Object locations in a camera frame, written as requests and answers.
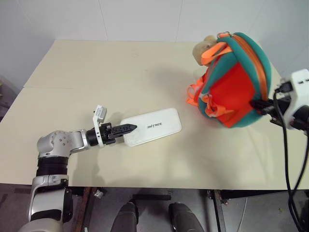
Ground dark rounded shape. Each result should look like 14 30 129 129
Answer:
168 202 206 232
116 201 140 232

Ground black metal table frame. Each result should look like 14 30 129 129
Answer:
131 189 309 232

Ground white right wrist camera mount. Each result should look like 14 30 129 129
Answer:
281 69 309 131

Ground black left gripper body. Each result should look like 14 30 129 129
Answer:
100 122 119 146

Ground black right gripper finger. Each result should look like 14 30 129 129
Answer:
256 107 275 116
249 99 273 109

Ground grey bundle beside table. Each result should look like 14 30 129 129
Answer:
0 75 20 121

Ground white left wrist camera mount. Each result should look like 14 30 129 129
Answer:
92 104 114 148

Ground beige plush toy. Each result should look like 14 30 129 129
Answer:
192 35 218 66

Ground orange and teal backpack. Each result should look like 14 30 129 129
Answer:
185 31 272 129

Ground white rectangular box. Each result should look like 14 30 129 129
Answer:
119 107 183 148

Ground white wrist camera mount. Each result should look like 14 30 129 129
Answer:
281 69 309 131
92 104 114 148

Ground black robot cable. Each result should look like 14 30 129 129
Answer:
272 81 305 232
288 142 309 232

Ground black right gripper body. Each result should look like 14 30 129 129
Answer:
267 93 294 127

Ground brown table leg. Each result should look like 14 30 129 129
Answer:
72 186 93 232

